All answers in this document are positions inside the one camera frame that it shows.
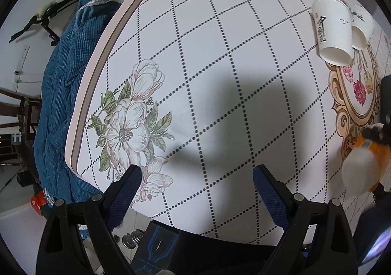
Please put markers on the black box blue lines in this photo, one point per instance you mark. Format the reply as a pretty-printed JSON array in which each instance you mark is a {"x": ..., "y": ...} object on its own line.
[{"x": 155, "y": 247}]

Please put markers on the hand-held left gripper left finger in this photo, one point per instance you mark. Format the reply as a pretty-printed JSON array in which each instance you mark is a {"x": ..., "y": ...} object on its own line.
[{"x": 126, "y": 198}]

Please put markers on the blue quilted blanket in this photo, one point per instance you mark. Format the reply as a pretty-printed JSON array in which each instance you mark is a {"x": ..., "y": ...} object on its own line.
[{"x": 65, "y": 94}]

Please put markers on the black exercise machine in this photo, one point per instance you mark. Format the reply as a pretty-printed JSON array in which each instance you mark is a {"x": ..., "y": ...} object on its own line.
[{"x": 45, "y": 20}]

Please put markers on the metal dumbbell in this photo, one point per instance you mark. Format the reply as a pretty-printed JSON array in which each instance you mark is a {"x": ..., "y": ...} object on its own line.
[{"x": 132, "y": 238}]

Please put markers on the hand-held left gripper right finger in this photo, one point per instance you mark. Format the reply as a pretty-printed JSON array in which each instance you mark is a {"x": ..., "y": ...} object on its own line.
[{"x": 270, "y": 198}]

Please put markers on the dark wooden chair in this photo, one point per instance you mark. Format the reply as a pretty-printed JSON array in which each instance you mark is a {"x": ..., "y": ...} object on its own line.
[{"x": 18, "y": 116}]

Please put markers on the red plastic object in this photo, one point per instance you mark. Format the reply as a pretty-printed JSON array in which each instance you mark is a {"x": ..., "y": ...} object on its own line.
[{"x": 37, "y": 201}]

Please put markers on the white paper cup black print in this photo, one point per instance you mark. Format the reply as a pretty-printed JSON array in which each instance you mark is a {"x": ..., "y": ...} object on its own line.
[{"x": 331, "y": 30}]

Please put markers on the white paper cup bamboo print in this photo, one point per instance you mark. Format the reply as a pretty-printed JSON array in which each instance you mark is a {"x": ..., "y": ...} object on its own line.
[{"x": 362, "y": 26}]

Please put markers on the white wall power strip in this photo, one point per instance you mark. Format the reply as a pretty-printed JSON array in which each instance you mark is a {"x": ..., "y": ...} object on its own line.
[{"x": 22, "y": 67}]

